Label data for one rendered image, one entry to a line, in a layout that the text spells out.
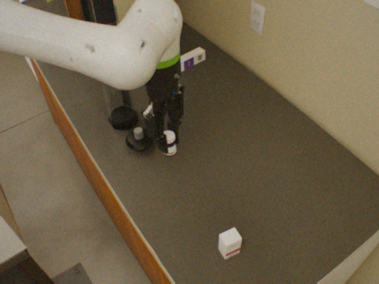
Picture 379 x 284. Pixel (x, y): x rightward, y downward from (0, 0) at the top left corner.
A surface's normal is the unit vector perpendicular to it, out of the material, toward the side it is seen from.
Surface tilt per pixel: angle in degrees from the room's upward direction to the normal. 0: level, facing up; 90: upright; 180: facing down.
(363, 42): 90
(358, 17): 90
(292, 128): 0
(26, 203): 0
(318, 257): 1
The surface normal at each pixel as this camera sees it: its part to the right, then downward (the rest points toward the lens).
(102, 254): -0.03, -0.67
